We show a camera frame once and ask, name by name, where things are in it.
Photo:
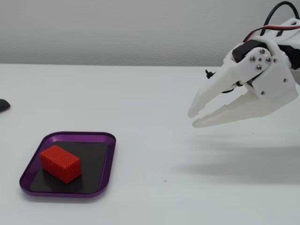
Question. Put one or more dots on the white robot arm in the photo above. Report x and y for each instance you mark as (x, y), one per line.
(290, 39)

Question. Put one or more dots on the purple tray with black base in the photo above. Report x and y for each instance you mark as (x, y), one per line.
(93, 164)

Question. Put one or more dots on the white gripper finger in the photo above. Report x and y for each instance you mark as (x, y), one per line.
(222, 82)
(234, 110)

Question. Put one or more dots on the dark rounded object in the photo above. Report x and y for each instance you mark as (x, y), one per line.
(4, 105)

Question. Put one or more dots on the red textured rectangular block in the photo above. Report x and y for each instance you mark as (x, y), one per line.
(61, 164)

